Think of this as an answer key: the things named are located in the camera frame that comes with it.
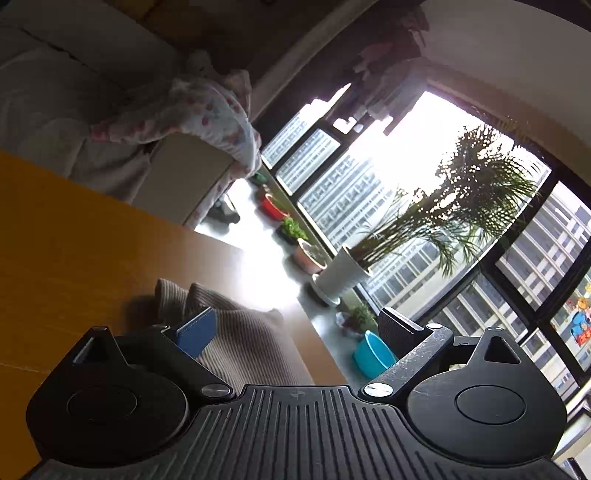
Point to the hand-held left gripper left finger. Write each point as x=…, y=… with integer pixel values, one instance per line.
x=196, y=334

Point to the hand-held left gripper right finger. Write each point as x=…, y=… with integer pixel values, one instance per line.
x=397, y=330

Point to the striped beige garment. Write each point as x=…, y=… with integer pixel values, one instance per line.
x=249, y=341

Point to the hanging clothes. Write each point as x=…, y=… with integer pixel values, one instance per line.
x=383, y=87

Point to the teal plastic basin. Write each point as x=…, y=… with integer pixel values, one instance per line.
x=371, y=355

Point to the small potted plant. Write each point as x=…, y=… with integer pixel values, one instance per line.
x=358, y=318

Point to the potted palm in white pot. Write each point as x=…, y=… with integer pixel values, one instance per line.
x=344, y=272

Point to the pink basin planter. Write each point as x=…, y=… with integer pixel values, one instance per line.
x=308, y=258

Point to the black tray of green plants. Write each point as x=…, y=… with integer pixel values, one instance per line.
x=292, y=230

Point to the red plastic basin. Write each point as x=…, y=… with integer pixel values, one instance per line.
x=274, y=207

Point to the cream chair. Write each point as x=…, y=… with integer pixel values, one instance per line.
x=184, y=175

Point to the cartoon window sticker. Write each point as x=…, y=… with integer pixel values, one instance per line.
x=579, y=316

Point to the floral print blanket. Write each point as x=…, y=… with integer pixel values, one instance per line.
x=207, y=115

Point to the beige curtain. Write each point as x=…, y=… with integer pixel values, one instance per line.
x=286, y=78

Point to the grey plush toy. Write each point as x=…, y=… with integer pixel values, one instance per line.
x=201, y=62

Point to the white covered sofa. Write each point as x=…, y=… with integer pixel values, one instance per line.
x=55, y=92

